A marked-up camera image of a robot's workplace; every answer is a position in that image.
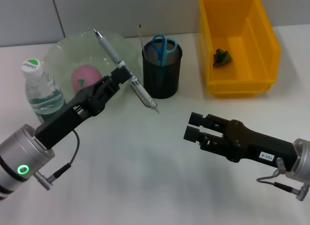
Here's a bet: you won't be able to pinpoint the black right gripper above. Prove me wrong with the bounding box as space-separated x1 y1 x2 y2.
183 112 298 174

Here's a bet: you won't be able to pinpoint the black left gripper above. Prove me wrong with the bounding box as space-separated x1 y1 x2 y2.
35 66 130 150

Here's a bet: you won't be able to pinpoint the pink peach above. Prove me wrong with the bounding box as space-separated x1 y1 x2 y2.
71 64 103 93

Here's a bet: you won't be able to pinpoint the silver ballpoint pen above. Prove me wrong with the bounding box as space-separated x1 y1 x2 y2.
93 28 161 114

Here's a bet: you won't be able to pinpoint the clear plastic ruler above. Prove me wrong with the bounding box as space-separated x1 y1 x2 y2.
137 23 149 56

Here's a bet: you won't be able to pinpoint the blue scissors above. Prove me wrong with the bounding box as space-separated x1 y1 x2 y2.
151 34 179 89

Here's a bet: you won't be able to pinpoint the clear water bottle green label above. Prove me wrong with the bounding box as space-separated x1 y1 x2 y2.
20 57 67 125

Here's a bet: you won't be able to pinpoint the green plastic wrapper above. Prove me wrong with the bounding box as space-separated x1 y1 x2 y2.
212 48 234 67

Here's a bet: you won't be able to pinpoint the pale green glass fruit plate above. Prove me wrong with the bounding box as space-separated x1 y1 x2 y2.
40 30 142 109

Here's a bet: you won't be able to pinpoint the black mesh pen holder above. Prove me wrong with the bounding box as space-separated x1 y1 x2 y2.
141 38 183 99

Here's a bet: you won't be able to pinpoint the yellow plastic bin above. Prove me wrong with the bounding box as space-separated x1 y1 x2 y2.
198 0 282 98

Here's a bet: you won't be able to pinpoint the left gripper black plug cable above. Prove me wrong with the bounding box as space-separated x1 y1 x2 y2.
33 129 80 191

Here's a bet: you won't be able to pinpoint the gripper black plug cable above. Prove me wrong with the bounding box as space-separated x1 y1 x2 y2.
256 158 310 201
33 129 80 191

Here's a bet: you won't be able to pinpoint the right gripper black plug cable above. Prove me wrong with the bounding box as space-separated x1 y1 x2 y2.
256 158 310 201

